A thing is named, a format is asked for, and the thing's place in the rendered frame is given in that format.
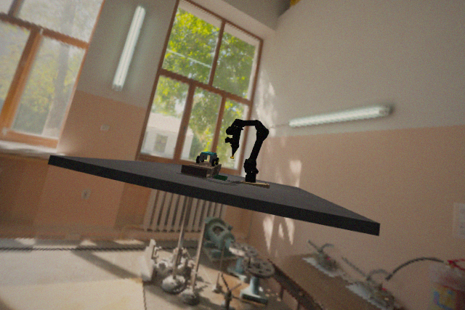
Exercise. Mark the brown wooden ramp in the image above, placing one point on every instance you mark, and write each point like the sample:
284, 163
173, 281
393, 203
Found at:
202, 169

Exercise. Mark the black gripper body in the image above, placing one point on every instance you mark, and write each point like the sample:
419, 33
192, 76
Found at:
235, 141

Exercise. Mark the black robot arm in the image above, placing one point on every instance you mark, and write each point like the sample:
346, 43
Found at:
261, 134

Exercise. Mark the green tray rim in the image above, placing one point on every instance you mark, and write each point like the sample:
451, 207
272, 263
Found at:
220, 177

